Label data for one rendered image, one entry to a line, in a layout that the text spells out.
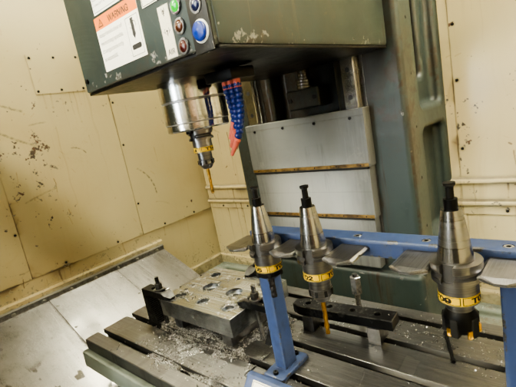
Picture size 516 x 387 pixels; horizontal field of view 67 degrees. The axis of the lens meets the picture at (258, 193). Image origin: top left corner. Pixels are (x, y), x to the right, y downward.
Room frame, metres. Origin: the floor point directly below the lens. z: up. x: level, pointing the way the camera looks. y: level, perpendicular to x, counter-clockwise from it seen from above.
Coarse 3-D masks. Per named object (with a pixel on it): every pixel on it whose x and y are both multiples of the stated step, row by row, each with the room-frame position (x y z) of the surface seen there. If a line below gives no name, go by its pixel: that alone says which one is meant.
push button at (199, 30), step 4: (196, 24) 0.65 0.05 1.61; (200, 24) 0.65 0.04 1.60; (204, 24) 0.65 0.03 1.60; (192, 28) 0.66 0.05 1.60; (196, 28) 0.65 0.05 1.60; (200, 28) 0.65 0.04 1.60; (204, 28) 0.65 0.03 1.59; (196, 32) 0.66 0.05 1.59; (200, 32) 0.65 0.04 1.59; (204, 32) 0.65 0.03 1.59; (196, 36) 0.66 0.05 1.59; (200, 36) 0.65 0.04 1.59; (204, 36) 0.65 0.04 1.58; (200, 40) 0.65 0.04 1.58
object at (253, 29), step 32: (64, 0) 0.94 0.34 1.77; (160, 0) 0.72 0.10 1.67; (224, 0) 0.66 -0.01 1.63; (256, 0) 0.72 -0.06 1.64; (288, 0) 0.79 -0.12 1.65; (320, 0) 0.88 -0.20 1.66; (352, 0) 0.99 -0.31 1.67; (96, 32) 0.87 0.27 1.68; (160, 32) 0.73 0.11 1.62; (224, 32) 0.65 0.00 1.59; (256, 32) 0.71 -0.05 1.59; (288, 32) 0.78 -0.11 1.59; (320, 32) 0.87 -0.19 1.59; (352, 32) 0.97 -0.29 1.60; (384, 32) 1.11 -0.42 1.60; (96, 64) 0.89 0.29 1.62; (128, 64) 0.81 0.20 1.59; (160, 64) 0.75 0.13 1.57; (192, 64) 0.77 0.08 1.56; (224, 64) 0.85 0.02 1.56; (256, 64) 0.95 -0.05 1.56; (288, 64) 1.08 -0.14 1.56; (320, 64) 1.26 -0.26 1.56
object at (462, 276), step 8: (432, 256) 0.49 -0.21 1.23; (480, 256) 0.47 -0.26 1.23; (432, 264) 0.47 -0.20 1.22; (440, 264) 0.47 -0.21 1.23; (472, 264) 0.45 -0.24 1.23; (480, 264) 0.45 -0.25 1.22; (432, 272) 0.48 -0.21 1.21; (440, 272) 0.46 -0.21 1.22; (448, 272) 0.46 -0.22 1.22; (456, 272) 0.45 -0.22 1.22; (464, 272) 0.44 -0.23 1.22; (472, 272) 0.44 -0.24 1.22; (440, 280) 0.46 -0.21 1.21; (448, 280) 0.46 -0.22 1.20; (456, 280) 0.45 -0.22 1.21; (464, 280) 0.45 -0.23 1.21; (472, 280) 0.44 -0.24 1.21
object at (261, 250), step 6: (276, 240) 0.68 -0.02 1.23; (252, 246) 0.68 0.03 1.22; (258, 246) 0.68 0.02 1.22; (264, 246) 0.67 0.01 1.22; (270, 246) 0.67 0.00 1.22; (276, 246) 0.68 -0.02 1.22; (252, 252) 0.69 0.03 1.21; (258, 252) 0.68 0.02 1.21; (264, 252) 0.67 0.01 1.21; (264, 258) 0.67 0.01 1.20
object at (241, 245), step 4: (244, 236) 0.77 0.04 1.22; (248, 236) 0.77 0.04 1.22; (240, 240) 0.75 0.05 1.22; (244, 240) 0.74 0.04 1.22; (248, 240) 0.74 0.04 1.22; (232, 244) 0.74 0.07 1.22; (236, 244) 0.73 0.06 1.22; (240, 244) 0.73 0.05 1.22; (244, 244) 0.72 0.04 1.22; (228, 248) 0.72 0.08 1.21; (232, 248) 0.72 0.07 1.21; (236, 248) 0.71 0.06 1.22; (240, 248) 0.70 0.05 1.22; (244, 248) 0.70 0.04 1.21
